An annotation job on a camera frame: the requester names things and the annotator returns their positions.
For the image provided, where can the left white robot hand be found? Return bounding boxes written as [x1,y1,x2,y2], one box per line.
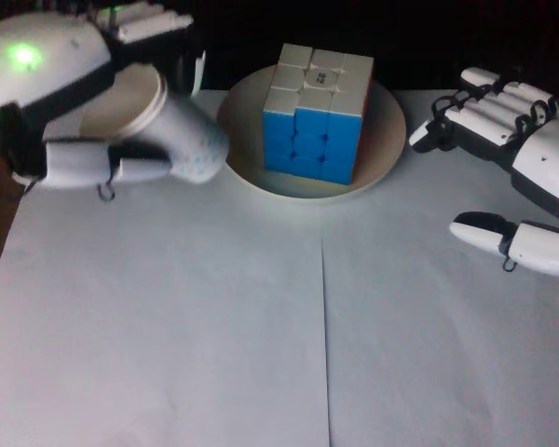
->
[0,4,211,204]

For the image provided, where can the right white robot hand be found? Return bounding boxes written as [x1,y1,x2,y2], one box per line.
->
[408,66,559,280]

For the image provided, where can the white paper cup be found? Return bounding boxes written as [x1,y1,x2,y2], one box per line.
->
[81,62,232,187]

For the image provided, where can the Rubik's cube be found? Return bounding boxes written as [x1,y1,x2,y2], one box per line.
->
[262,43,375,186]

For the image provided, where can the white paper plate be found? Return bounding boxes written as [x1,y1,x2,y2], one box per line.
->
[216,64,409,204]

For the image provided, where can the white paper sheet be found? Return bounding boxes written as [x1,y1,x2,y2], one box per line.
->
[0,88,332,447]
[320,88,559,447]

